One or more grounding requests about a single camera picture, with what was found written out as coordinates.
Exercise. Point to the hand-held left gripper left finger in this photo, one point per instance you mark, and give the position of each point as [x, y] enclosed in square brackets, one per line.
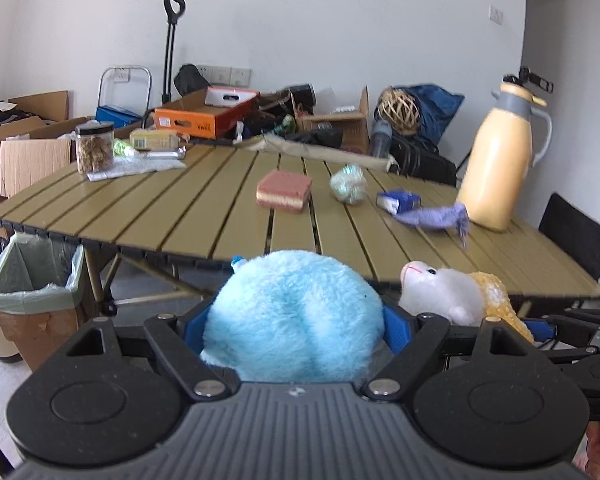
[197, 327]

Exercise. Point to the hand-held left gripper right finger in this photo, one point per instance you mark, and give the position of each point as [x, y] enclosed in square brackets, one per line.
[397, 330]

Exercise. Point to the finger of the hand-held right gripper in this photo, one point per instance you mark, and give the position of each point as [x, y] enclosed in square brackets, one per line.
[542, 332]
[590, 320]

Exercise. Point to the white and yellow plush toy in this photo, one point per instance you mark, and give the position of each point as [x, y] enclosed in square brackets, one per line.
[445, 290]

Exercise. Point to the light blue plush toy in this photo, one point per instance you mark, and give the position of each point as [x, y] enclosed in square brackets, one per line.
[290, 310]

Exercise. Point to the clear plastic bag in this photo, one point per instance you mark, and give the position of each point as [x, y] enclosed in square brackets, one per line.
[347, 185]

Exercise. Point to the lavender crumpled cloth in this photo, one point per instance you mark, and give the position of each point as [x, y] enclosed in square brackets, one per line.
[430, 217]

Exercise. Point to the khaki folding slatted table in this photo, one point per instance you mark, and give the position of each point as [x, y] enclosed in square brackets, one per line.
[180, 200]

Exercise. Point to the blue tissue packet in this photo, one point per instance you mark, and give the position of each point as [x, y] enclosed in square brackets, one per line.
[402, 201]

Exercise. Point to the pink layered sponge block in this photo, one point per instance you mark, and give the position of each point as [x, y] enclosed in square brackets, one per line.
[282, 191]

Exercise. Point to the brown bin with green liner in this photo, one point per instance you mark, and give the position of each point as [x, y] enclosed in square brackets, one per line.
[35, 330]

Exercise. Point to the yellow thermos jug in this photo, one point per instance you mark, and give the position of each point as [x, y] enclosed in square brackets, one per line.
[495, 170]

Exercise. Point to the white paper sheet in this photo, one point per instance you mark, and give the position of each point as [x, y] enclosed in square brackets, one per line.
[125, 167]

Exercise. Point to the silver foil packet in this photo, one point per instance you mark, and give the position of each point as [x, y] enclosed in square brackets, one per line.
[165, 154]

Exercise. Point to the grey water bottle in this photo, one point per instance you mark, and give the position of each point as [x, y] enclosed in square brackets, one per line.
[380, 140]

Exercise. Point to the pale yellow small box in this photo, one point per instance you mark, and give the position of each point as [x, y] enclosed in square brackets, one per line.
[152, 140]

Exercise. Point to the green wrapper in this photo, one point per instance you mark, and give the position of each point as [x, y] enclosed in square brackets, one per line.
[122, 147]

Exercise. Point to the clear jar with nuts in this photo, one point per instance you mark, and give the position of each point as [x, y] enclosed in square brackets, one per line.
[95, 152]

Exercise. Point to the long orange box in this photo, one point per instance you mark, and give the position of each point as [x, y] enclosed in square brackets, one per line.
[195, 121]

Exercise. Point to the black pouch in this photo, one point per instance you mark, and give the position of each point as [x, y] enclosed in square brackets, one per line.
[315, 139]

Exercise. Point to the wicker ball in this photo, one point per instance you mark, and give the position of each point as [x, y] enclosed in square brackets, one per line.
[401, 110]

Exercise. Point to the green striped packet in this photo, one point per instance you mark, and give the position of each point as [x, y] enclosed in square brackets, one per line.
[288, 124]

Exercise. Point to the dark blue bag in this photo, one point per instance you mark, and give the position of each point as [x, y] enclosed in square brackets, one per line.
[440, 110]

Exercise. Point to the small blue box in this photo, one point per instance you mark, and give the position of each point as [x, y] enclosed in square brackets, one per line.
[117, 116]

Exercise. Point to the large open cardboard box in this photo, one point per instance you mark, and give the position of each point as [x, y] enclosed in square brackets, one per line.
[35, 165]

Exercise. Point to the black cloth bag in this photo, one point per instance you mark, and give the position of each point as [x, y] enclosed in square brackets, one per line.
[190, 80]

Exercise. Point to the black cylindrical case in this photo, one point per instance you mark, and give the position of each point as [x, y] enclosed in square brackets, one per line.
[302, 96]

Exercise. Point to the cardboard box with dark clothes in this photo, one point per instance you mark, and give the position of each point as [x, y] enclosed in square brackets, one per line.
[10, 120]

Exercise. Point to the white wall socket strip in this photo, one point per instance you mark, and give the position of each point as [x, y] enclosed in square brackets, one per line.
[237, 76]

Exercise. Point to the chrome tube frame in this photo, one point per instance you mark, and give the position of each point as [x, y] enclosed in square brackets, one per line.
[125, 68]

